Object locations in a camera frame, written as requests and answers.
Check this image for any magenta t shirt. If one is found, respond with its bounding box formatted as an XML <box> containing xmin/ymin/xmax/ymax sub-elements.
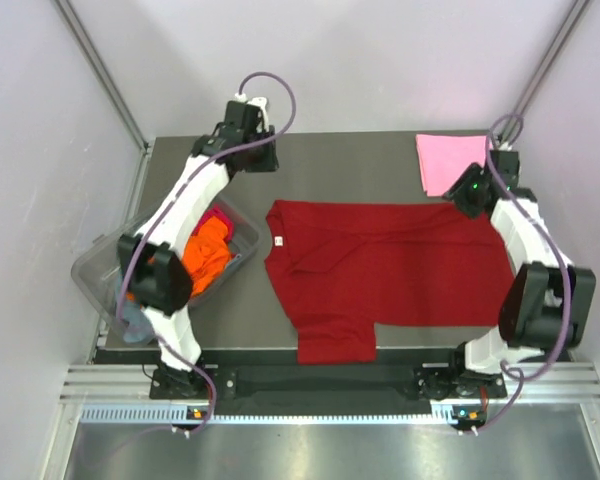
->
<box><xmin>196</xmin><ymin>206</ymin><xmax>234</xmax><ymax>240</ymax></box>

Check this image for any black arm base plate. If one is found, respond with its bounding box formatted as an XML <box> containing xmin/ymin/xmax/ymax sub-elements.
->
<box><xmin>149</xmin><ymin>363</ymin><xmax>509</xmax><ymax>402</ymax></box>

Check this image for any orange t shirt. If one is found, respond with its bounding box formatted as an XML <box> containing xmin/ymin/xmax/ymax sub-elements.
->
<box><xmin>182</xmin><ymin>219</ymin><xmax>233</xmax><ymax>299</ymax></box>

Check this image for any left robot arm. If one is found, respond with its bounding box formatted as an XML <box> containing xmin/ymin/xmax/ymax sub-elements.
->
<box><xmin>117</xmin><ymin>94</ymin><xmax>278</xmax><ymax>397</ymax></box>

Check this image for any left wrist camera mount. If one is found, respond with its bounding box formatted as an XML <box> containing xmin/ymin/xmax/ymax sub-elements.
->
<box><xmin>234</xmin><ymin>93</ymin><xmax>270</xmax><ymax>130</ymax></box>

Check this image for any slotted cable duct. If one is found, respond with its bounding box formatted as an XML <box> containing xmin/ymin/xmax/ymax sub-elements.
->
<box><xmin>79</xmin><ymin>402</ymin><xmax>481</xmax><ymax>426</ymax></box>

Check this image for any clear plastic bin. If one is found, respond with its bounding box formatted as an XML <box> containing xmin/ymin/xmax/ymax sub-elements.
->
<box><xmin>71</xmin><ymin>194</ymin><xmax>262</xmax><ymax>349</ymax></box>

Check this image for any grey blue t shirt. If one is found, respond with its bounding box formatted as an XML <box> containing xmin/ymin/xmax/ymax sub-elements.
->
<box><xmin>113</xmin><ymin>275</ymin><xmax>154</xmax><ymax>346</ymax></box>

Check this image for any aluminium frame post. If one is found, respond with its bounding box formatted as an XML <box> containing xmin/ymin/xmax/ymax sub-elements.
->
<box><xmin>51</xmin><ymin>0</ymin><xmax>149</xmax><ymax>152</ymax></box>
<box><xmin>513</xmin><ymin>0</ymin><xmax>593</xmax><ymax>117</ymax></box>

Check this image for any left aluminium frame post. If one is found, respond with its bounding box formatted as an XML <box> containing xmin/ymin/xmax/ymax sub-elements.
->
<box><xmin>51</xmin><ymin>0</ymin><xmax>149</xmax><ymax>152</ymax></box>

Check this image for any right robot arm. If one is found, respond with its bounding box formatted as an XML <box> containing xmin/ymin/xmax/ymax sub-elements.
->
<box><xmin>442</xmin><ymin>148</ymin><xmax>596</xmax><ymax>398</ymax></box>

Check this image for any right aluminium frame post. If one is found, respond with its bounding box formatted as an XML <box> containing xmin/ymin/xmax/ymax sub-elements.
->
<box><xmin>513</xmin><ymin>0</ymin><xmax>593</xmax><ymax>117</ymax></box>

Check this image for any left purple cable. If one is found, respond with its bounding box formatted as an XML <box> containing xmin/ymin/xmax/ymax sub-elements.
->
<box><xmin>114</xmin><ymin>73</ymin><xmax>297</xmax><ymax>436</ymax></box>

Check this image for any red t shirt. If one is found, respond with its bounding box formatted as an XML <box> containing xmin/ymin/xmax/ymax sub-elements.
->
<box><xmin>265</xmin><ymin>200</ymin><xmax>513</xmax><ymax>365</ymax></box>

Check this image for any folded pink t shirt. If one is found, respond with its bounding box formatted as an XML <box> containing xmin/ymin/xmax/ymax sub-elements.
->
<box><xmin>415</xmin><ymin>133</ymin><xmax>486</xmax><ymax>197</ymax></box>

